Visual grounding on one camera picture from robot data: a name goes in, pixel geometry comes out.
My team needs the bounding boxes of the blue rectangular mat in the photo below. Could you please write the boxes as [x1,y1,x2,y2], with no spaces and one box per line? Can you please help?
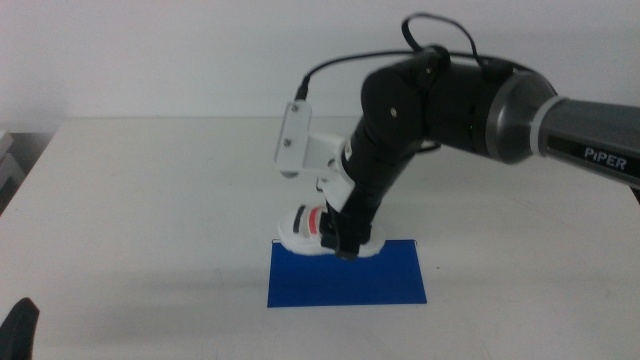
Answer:
[267,239,428,308]

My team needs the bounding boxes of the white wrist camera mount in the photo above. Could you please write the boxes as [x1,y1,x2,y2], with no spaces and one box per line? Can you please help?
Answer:
[273,99,359,214]

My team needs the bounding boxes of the black camera cable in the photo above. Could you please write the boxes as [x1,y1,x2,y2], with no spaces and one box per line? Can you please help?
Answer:
[294,12,534,101]

